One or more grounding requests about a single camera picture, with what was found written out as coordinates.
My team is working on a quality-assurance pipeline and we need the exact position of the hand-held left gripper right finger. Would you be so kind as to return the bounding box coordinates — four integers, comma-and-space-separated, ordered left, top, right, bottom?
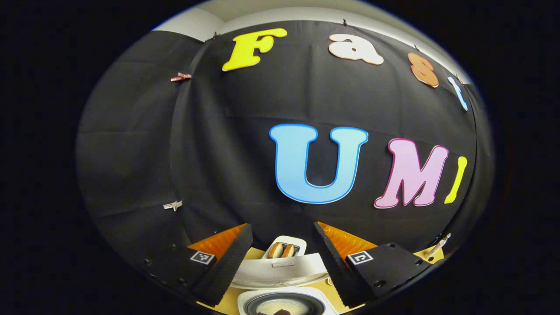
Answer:
313, 221, 434, 308

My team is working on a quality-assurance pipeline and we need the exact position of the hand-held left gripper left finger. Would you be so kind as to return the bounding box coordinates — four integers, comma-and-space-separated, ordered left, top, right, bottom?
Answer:
144, 223, 254, 308

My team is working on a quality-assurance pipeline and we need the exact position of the white rice cooker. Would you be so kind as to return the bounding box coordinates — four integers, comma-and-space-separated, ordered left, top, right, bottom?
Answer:
231, 253, 340, 315

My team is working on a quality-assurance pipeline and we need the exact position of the white toaster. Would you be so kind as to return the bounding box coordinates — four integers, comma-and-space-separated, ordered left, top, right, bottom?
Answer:
262, 236, 308, 259

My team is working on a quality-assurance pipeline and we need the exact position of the black backdrop cloth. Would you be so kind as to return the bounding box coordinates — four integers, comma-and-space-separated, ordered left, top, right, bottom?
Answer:
75, 20, 496, 272

